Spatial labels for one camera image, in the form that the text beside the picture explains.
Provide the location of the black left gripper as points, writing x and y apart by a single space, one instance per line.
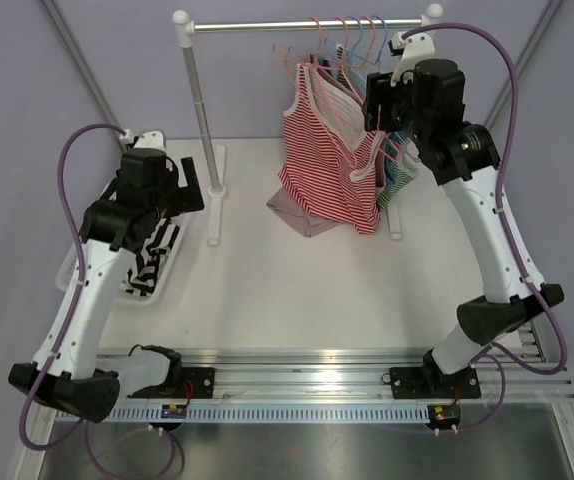
185 199

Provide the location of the red white striped tank top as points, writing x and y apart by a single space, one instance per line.
332 165

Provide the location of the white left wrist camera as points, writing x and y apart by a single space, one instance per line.
154 139

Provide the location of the green white striped tank top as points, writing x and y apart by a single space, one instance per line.
396 175

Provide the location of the mauve tank top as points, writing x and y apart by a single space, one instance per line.
297 215

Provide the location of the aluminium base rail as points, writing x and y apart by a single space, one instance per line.
329 386

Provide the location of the black white striped tank top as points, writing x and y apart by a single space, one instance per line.
144 275

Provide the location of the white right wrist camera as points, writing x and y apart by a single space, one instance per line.
410 51

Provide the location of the white metal clothes rack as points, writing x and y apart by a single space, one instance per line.
215 154

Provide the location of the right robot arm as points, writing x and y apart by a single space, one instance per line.
426 104

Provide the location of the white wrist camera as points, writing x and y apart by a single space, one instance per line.
410 51
154 139

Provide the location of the white plastic basket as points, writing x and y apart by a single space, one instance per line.
69 267

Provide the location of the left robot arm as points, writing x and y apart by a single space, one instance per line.
63 374

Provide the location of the blue tank top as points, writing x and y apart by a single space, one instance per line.
396 146

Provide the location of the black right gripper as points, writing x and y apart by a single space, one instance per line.
378 92

